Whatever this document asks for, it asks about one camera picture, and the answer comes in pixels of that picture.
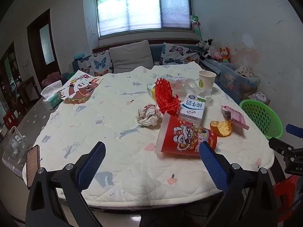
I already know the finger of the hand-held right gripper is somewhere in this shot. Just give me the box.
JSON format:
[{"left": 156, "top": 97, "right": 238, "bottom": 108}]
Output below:
[
  {"left": 268, "top": 137, "right": 303, "bottom": 158},
  {"left": 285, "top": 123, "right": 303, "bottom": 139}
]

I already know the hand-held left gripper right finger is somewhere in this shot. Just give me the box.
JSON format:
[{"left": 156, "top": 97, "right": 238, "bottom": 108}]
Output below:
[{"left": 198, "top": 141, "right": 278, "bottom": 227}]

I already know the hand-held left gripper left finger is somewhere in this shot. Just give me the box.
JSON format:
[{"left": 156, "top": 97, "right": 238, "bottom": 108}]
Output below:
[{"left": 26, "top": 141, "right": 107, "bottom": 227}]

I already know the green plastic basket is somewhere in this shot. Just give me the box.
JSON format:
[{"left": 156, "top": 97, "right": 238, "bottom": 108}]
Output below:
[{"left": 239, "top": 99, "right": 283, "bottom": 140}]

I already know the white green milk carton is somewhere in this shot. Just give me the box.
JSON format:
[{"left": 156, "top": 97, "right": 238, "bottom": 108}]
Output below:
[{"left": 178, "top": 93, "right": 207, "bottom": 124}]

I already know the small clear plastic cup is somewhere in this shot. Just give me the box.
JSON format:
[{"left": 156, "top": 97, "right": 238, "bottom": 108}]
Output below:
[{"left": 198, "top": 89, "right": 213, "bottom": 103}]

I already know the white paper ball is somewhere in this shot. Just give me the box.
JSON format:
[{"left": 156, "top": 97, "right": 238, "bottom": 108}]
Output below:
[{"left": 136, "top": 103, "right": 161, "bottom": 127}]

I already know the red plastic mesh net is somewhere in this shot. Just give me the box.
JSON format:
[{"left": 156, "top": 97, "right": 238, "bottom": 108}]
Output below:
[{"left": 154, "top": 78, "right": 181, "bottom": 117}]

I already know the white paper cup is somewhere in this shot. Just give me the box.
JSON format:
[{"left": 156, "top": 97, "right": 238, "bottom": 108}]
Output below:
[{"left": 198, "top": 70, "right": 217, "bottom": 91}]

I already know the red plastic stool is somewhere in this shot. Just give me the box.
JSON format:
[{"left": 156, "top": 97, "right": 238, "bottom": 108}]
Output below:
[{"left": 272, "top": 175, "right": 299, "bottom": 227}]

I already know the red printed paper tub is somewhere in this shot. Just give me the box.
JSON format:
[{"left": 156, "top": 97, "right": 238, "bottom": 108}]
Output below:
[{"left": 155, "top": 112, "right": 218, "bottom": 159}]

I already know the pink snack packet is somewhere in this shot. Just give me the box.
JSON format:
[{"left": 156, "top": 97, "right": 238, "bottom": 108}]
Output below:
[{"left": 221, "top": 104, "right": 250, "bottom": 130}]

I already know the brown cardboard box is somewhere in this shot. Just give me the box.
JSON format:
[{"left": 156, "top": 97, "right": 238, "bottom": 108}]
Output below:
[{"left": 243, "top": 90, "right": 271, "bottom": 106}]

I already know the black smartphone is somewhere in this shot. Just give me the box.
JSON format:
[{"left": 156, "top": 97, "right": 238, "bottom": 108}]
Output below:
[{"left": 26, "top": 145, "right": 41, "bottom": 190}]

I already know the grey star-print cloth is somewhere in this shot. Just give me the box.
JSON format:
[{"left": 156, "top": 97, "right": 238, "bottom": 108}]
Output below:
[{"left": 2, "top": 95, "right": 63, "bottom": 171}]

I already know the white patterned cloth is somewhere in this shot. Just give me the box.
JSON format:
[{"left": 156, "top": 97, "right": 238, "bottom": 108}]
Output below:
[{"left": 234, "top": 66, "right": 254, "bottom": 78}]

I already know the clear glass jar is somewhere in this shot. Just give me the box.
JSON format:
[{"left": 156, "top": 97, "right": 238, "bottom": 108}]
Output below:
[{"left": 2, "top": 126, "right": 27, "bottom": 178}]

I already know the green tissue box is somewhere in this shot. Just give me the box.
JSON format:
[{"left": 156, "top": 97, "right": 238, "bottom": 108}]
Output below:
[{"left": 41, "top": 80, "right": 64, "bottom": 110}]

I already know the clear plastic storage bin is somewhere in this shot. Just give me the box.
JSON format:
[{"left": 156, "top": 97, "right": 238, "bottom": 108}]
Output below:
[{"left": 200, "top": 59, "right": 261, "bottom": 100}]

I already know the clear plastic container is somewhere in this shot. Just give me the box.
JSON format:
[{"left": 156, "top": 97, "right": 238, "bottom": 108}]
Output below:
[{"left": 170, "top": 77, "right": 198, "bottom": 97}]

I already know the small red stool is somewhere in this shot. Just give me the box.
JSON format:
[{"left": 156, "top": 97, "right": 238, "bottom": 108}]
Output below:
[{"left": 3, "top": 110, "right": 20, "bottom": 128}]

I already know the small green white box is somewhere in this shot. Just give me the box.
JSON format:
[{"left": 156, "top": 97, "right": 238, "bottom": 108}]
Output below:
[{"left": 147, "top": 83, "right": 158, "bottom": 101}]

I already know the pink cloth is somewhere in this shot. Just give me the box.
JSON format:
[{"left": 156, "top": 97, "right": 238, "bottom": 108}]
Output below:
[{"left": 41, "top": 72, "right": 63, "bottom": 88}]

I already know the orange fox plush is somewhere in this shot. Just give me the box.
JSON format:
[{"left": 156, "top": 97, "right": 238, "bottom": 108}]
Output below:
[{"left": 219, "top": 47, "right": 232, "bottom": 63}]

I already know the grey pillow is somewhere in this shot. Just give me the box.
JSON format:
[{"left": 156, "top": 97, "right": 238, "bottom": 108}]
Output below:
[{"left": 109, "top": 40, "right": 154, "bottom": 74}]

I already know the large butterfly print pillow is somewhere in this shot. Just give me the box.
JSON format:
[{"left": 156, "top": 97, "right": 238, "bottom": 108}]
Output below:
[{"left": 160, "top": 43, "right": 201, "bottom": 65}]

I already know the black white cow plush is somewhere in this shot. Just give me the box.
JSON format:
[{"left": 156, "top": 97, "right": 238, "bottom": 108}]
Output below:
[{"left": 196, "top": 38, "right": 215, "bottom": 61}]

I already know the dark wooden cabinet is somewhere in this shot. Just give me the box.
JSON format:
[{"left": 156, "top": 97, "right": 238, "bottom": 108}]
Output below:
[{"left": 0, "top": 41, "right": 24, "bottom": 114}]

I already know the dark wooden door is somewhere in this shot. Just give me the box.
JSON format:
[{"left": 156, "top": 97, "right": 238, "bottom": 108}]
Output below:
[{"left": 27, "top": 8, "right": 61, "bottom": 81}]

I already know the blue sofa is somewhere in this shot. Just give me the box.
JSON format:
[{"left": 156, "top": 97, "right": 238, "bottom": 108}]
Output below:
[{"left": 72, "top": 43, "right": 261, "bottom": 100}]

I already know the colourful pinwheel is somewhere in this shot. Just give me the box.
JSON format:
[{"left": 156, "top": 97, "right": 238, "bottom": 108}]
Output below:
[{"left": 191, "top": 14, "right": 203, "bottom": 40}]

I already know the window with blind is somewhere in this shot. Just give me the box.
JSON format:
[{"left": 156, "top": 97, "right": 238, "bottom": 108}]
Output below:
[{"left": 95, "top": 0, "right": 192, "bottom": 38}]

